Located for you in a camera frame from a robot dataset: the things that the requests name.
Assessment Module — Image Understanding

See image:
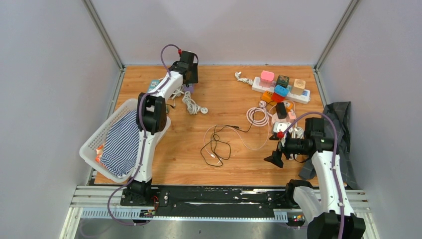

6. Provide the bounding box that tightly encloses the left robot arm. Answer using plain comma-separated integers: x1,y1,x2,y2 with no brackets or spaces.
124,50,198,206

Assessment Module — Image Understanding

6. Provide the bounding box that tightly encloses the pink cube socket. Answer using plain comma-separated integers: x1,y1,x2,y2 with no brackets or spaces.
259,70,275,88

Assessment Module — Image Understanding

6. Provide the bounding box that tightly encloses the thin black cable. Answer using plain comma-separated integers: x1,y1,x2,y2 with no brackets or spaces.
200,102,274,168

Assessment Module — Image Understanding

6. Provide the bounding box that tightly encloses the purple power strip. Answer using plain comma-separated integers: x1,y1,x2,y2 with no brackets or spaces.
182,84,194,94

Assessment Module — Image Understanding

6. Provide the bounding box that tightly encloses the red cube socket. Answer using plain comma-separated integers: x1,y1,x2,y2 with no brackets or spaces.
271,93,285,103

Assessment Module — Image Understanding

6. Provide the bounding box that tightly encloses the small white knotted cable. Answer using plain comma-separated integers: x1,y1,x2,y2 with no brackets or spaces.
234,71,254,86

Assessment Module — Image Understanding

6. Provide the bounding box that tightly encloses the pink round socket hub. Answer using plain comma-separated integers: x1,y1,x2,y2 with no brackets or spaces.
271,114,293,125

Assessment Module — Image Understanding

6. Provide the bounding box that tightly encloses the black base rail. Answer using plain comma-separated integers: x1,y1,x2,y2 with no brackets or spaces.
120,185,299,218

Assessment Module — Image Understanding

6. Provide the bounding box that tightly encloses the pink usb cable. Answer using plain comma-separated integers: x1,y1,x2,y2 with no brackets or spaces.
204,112,274,158

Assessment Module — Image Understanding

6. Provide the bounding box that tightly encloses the dark grey cloth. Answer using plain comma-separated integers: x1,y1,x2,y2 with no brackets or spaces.
298,101,358,189

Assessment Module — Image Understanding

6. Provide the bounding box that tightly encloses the white plastic basket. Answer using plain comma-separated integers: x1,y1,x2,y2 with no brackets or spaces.
79,98,172,184

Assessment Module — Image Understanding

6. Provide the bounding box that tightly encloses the orange power strip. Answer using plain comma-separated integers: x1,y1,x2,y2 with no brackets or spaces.
261,91,294,112

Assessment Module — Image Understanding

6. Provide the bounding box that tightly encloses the blue cube socket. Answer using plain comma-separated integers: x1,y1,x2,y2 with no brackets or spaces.
274,85,290,97

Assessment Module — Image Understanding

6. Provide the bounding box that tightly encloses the white long power strip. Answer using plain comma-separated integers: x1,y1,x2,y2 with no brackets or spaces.
251,77,311,104

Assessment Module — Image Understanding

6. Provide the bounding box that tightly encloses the dark green cube socket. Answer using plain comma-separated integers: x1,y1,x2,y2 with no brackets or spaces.
276,75,290,88

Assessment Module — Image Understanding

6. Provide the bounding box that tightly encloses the teal power strip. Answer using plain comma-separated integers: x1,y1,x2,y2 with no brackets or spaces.
147,79,161,93

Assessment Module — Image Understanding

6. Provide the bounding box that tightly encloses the white power strip cable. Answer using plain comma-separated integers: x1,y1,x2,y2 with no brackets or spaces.
159,77,185,100

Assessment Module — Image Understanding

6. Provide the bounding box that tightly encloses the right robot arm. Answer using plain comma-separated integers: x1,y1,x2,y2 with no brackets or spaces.
264,116,366,239

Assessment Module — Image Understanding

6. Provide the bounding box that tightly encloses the pink small adapter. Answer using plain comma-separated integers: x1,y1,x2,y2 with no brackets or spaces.
287,111,296,122

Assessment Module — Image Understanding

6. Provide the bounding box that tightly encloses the striped blue white cloth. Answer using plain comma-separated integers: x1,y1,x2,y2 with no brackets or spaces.
100,110,139,178

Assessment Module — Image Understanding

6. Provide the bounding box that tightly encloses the black cube adapter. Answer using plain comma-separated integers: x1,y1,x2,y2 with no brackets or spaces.
275,102,288,120

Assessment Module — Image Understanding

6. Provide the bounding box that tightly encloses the beige cube socket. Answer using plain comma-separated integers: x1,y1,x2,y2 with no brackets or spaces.
290,79,306,95

